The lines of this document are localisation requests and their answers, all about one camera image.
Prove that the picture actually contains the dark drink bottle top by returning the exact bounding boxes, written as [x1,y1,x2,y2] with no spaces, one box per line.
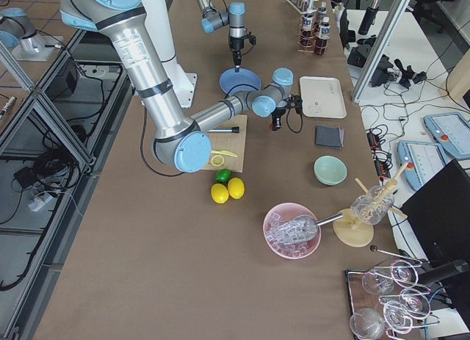
[314,17,330,56]

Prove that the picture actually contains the dark drink bottle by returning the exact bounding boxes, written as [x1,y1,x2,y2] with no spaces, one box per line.
[314,17,330,56]
[316,1,327,23]
[299,12,314,52]

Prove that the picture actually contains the dark drink bottle left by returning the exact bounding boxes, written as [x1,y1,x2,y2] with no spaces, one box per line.
[299,12,314,52]

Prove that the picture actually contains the wooden cup stand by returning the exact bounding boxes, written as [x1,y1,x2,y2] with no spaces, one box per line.
[333,162,408,247]

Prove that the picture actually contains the aluminium frame post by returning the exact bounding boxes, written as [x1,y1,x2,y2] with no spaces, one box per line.
[351,0,410,104]

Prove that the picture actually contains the teach pendant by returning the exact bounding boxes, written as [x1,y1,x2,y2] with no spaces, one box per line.
[397,140,449,191]
[423,112,469,160]

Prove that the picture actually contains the whole yellow lemon lower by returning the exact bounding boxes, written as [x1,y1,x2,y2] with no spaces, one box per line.
[211,183,229,204]

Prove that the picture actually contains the whole yellow lemon upper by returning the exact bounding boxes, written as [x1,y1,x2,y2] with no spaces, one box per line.
[227,178,245,200]

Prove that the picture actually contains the whole yellow lemon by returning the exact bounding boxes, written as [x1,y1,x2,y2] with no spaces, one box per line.
[227,178,245,200]
[211,183,229,204]

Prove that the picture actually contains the lemon half slice lower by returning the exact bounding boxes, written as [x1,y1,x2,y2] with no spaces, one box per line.
[210,154,225,167]

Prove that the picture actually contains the dark drink bottle right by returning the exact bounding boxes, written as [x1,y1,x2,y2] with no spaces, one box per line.
[316,1,327,23]

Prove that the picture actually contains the grey folded cloth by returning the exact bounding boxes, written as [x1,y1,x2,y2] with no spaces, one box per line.
[315,125,344,150]

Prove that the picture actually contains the copper wire bottle rack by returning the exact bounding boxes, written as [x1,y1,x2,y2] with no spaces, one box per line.
[297,9,330,56]

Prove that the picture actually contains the teach pendant upper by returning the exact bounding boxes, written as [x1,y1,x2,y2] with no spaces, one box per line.
[423,112,469,160]

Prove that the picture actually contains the cream rabbit tray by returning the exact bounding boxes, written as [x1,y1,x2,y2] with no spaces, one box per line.
[300,76,347,119]

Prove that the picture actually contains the teach pendant lower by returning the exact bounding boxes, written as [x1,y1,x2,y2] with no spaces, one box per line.
[397,140,449,191]

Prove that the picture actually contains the steel muddler black tip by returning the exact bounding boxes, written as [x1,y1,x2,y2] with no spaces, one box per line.
[208,126,240,134]

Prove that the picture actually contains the black power strip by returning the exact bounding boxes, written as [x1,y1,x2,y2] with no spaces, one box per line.
[366,130,393,178]

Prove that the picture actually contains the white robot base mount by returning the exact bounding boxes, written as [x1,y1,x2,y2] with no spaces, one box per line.
[163,60,198,109]

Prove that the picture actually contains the pink ice bowl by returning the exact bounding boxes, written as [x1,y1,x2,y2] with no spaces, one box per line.
[263,203,322,259]

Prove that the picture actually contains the yellow plastic knife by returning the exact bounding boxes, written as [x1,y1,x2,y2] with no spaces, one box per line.
[211,150,238,158]

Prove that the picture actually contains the blue plate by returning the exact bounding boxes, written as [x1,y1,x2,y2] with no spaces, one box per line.
[219,68,261,96]

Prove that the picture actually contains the black monitor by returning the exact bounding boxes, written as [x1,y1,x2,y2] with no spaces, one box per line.
[402,159,469,263]

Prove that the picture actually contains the wire glass holder rack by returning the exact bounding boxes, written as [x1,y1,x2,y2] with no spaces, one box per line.
[345,245,441,339]

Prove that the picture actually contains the glass mug on stand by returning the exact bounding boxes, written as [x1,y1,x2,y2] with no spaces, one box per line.
[350,186,394,225]

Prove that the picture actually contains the metal ice scoop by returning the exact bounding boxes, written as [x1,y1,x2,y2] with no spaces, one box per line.
[289,213,344,243]

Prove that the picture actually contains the wooden cutting board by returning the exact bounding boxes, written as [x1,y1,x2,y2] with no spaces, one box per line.
[203,115,247,173]

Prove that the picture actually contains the green lime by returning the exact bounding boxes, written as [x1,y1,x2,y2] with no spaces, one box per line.
[215,169,232,184]

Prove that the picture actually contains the light green bowl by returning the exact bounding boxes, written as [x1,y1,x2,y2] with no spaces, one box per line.
[314,156,347,186]

